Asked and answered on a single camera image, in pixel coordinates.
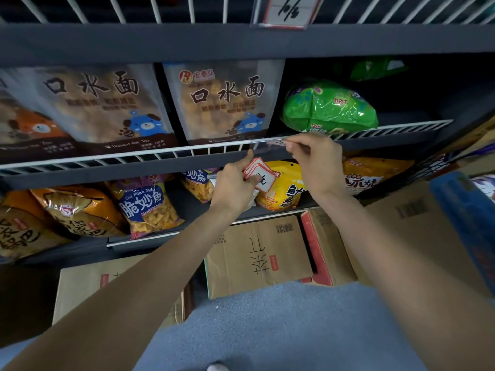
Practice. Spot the person's right hand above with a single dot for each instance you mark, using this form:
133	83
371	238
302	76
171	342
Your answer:
323	166

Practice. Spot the person's left hand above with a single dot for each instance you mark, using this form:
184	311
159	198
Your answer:
234	189

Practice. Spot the stack of red-bordered price tags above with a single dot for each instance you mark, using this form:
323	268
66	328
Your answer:
267	181

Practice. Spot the single red-bordered white label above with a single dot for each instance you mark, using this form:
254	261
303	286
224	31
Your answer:
276	142
294	9

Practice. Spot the dark grey metal shelf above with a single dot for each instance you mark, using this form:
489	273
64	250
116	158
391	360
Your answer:
154	44

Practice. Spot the person's right forearm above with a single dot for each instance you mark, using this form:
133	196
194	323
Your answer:
417	289

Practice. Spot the person's left forearm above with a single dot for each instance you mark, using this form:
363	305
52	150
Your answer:
116	297

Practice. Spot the clear plastic label holder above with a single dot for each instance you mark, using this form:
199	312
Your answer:
263	148
255	11

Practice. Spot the white plain snack bag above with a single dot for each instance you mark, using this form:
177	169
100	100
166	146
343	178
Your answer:
253	198

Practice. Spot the blue orange snack bag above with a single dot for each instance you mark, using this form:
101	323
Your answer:
199	185
149	208

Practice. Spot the orange white-print snack bag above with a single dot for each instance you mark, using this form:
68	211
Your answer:
375	175

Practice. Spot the green snack bag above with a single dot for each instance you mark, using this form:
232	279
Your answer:
377	69
328	108

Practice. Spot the brown green-edged cardboard box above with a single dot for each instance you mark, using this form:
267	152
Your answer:
255	258

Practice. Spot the brown red-edged cardboard box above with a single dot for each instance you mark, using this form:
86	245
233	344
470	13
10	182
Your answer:
328	247

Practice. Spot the tan cardboard pieces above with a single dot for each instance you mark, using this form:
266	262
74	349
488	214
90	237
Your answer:
472	146

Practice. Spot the brown gold snack bag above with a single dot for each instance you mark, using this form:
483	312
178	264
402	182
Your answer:
85	212
27	231

